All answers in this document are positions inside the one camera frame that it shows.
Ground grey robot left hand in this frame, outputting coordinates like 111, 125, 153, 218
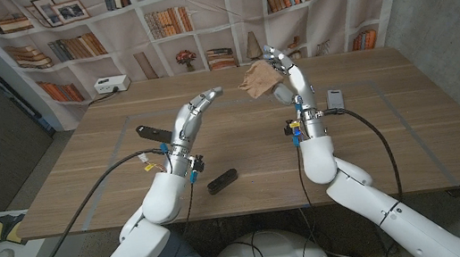
161, 86, 232, 156

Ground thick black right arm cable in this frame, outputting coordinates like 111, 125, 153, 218
322, 100, 405, 210

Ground tan adhesive wrap roll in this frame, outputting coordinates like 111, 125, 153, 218
233, 56, 288, 102

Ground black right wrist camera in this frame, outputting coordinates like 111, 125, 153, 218
281, 120, 296, 138

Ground black torso cable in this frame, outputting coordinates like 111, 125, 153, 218
225, 230, 268, 257

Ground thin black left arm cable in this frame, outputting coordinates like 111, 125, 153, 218
142, 180, 206, 257

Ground small black oblong remote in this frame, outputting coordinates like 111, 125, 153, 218
205, 167, 241, 196

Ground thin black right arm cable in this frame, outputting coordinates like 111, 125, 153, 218
282, 143, 321, 257

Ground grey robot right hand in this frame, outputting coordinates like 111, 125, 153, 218
261, 39, 319, 117

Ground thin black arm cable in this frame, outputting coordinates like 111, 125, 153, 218
282, 143, 321, 257
142, 180, 206, 257

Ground long black TV remote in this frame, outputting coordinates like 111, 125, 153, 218
135, 120, 175, 147

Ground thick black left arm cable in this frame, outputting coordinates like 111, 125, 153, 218
0, 145, 181, 257

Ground small grey remote control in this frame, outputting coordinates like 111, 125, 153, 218
325, 87, 347, 112

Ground white power strip box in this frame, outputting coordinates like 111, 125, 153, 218
92, 73, 133, 96

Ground printed bookshelf backdrop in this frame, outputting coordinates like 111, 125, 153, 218
0, 0, 427, 142

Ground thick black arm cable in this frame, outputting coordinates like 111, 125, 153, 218
0, 145, 181, 257
322, 100, 405, 210

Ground black power strip cable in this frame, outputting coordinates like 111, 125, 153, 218
84, 86, 121, 107

